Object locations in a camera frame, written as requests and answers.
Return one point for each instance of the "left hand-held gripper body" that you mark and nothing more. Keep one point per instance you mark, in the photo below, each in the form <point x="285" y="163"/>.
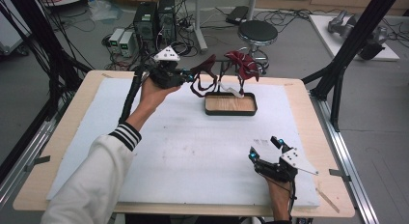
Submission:
<point x="167" y="72"/>

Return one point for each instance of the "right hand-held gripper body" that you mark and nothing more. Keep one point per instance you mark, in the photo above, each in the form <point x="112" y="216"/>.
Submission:
<point x="297" y="161"/>

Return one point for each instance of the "dark red bow tie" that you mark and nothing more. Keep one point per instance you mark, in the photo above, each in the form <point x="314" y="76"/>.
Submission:
<point x="207" y="64"/>

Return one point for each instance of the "black rack with wooden tray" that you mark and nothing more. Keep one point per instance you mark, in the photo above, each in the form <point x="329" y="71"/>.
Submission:
<point x="230" y="104"/>

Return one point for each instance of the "striped red bow tie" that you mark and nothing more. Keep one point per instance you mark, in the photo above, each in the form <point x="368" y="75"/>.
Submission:
<point x="246" y="64"/>

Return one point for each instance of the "person's left hand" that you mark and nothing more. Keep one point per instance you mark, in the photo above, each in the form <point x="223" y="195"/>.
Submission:
<point x="154" y="97"/>

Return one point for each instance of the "person's right hand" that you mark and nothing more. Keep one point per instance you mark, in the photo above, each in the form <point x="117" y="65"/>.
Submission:
<point x="279" y="198"/>

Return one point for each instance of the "white table leg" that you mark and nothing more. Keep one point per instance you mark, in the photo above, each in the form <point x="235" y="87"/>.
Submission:
<point x="200" y="24"/>

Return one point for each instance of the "white power supply unit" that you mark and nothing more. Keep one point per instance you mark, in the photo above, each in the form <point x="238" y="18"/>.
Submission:
<point x="115" y="39"/>
<point x="127" y="43"/>

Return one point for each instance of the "thin wooden stick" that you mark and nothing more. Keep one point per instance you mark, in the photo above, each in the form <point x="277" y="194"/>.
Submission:
<point x="328" y="201"/>

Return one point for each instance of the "large black computer tower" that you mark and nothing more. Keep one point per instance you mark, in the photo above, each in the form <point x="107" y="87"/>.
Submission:
<point x="145" y="26"/>

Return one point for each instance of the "slim black computer tower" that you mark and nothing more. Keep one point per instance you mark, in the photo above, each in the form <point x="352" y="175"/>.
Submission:
<point x="167" y="19"/>

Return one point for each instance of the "white foam mat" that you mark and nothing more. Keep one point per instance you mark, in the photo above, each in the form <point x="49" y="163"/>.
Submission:
<point x="199" y="153"/>

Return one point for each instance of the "black flat box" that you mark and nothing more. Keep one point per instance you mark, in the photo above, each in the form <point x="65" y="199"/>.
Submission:
<point x="237" y="14"/>

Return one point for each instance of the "black round stool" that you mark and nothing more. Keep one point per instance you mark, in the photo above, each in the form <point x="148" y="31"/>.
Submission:
<point x="257" y="32"/>

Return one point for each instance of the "clear plastic bag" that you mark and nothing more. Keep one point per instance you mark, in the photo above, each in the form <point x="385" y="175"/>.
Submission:
<point x="104" y="10"/>

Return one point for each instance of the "white floor board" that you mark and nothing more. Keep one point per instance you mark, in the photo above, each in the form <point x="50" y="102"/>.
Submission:
<point x="324" y="34"/>

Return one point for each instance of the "grey metal bracket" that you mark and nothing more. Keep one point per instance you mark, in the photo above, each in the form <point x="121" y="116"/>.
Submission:
<point x="41" y="160"/>
<point x="339" y="174"/>

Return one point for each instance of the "aluminium rail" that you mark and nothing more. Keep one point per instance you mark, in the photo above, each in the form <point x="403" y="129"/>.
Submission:
<point x="347" y="159"/>
<point x="22" y="162"/>

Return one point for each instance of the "black frame post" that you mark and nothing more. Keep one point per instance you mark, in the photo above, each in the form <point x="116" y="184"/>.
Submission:
<point x="360" y="34"/>

